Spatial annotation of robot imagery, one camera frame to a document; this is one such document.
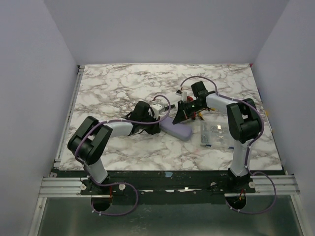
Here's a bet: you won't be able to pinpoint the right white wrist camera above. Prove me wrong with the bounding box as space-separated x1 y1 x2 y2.
175 89 188 102

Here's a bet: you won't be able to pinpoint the yellow handled pliers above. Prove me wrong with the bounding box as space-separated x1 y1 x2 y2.
191 109 211 120

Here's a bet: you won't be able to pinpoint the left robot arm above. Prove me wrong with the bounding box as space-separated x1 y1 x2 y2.
67 101 160 184

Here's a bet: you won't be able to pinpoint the aluminium rail frame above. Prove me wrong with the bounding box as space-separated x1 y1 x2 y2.
39 177 81 198

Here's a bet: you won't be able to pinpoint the clear plastic screw box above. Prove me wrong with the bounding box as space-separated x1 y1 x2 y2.
200 121 234 149

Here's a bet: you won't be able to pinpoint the purple umbrella case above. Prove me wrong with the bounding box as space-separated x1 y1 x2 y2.
159 117 192 142

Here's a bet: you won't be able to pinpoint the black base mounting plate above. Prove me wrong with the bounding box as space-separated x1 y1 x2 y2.
81 171 255 205

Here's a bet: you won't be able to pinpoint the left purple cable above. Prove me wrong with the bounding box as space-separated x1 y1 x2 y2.
73 95 173 216

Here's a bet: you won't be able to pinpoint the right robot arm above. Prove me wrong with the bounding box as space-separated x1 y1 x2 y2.
173 81 264 189

